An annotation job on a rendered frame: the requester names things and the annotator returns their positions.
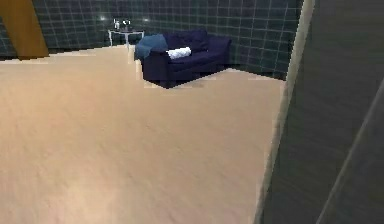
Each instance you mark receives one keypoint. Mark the dark blue sofa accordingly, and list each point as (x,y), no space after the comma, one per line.
(196,61)

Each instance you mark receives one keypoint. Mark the white roll cushion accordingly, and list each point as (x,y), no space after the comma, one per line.
(179,52)

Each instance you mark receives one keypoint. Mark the teal blue blanket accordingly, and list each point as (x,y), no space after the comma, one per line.
(150,45)

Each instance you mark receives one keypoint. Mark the small dark glass object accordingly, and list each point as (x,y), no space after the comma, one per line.
(126,24)

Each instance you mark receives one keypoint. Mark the small white object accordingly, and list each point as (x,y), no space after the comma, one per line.
(116,24)

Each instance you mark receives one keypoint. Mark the orange brown wooden door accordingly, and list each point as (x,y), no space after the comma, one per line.
(23,26)

